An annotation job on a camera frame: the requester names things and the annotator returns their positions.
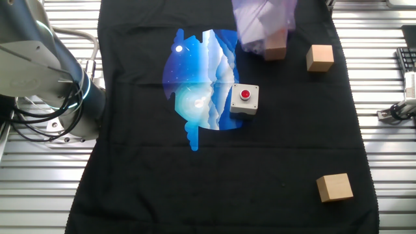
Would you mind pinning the large white foam block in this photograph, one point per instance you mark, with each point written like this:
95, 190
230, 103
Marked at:
250, 31

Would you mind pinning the wooden block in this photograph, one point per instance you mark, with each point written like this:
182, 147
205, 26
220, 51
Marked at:
275, 48

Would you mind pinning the small white foam block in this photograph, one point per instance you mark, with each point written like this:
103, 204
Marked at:
273, 18

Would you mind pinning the purple translucent plastic bag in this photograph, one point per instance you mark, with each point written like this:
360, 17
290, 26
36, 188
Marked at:
291, 13

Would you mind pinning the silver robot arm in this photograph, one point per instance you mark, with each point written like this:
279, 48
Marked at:
91, 107

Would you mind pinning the grey box with red button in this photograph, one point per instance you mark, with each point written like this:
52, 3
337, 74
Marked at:
239, 105

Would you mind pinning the black cloth with blue print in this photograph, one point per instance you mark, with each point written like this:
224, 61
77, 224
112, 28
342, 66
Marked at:
227, 178

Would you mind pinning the plain wooden cube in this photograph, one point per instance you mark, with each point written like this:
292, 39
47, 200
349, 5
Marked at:
334, 188
320, 58

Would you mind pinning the black computer keyboard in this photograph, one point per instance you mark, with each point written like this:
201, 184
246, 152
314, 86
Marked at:
408, 60

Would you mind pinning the black flat object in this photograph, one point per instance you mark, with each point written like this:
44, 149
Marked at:
409, 35

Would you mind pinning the grey flat device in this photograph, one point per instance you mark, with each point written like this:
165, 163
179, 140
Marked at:
401, 3

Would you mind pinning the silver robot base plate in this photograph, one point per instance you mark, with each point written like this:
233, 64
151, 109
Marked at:
53, 125

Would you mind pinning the aluminium camera stand rail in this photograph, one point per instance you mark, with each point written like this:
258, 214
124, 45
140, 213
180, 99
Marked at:
385, 115

